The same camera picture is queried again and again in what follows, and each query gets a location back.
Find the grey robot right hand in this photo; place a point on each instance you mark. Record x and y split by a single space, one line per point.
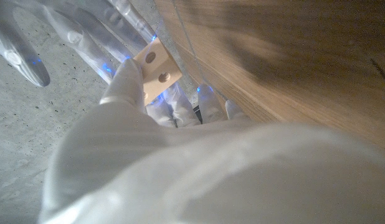
86 31

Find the wooden block with holes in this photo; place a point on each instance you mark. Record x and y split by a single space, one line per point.
158 70

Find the grey tape outline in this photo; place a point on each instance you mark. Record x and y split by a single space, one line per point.
195 53

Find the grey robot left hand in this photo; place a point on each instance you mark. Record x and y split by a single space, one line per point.
211 174

